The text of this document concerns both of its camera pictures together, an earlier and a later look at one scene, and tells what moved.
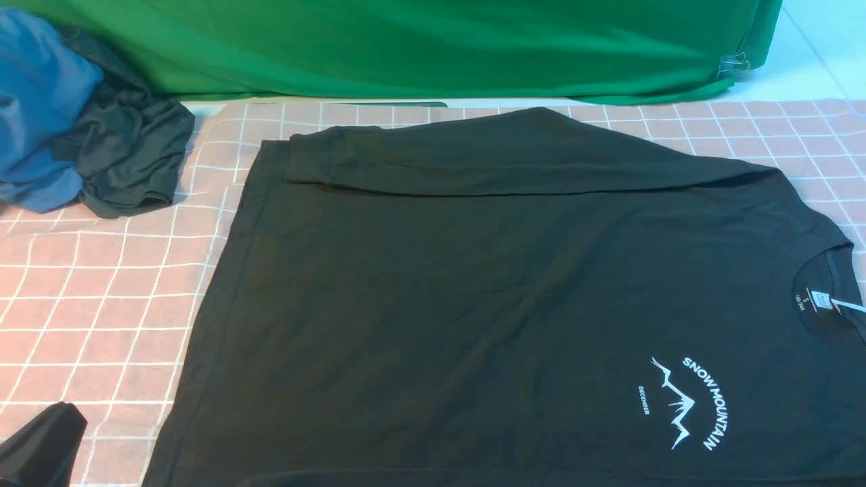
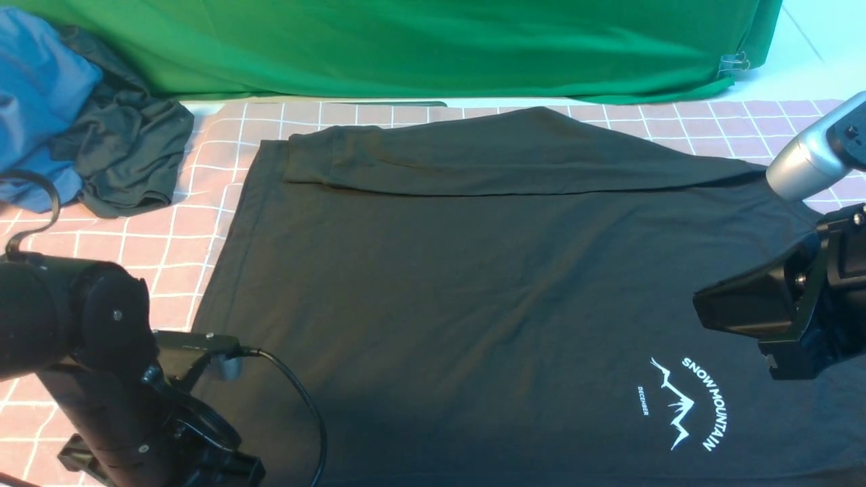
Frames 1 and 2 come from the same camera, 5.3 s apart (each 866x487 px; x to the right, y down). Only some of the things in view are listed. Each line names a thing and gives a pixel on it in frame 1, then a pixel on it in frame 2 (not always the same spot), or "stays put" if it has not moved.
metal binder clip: (733, 63) stays put
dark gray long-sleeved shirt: (529, 298) stays put
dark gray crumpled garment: (132, 154) stays put
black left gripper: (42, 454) to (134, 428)
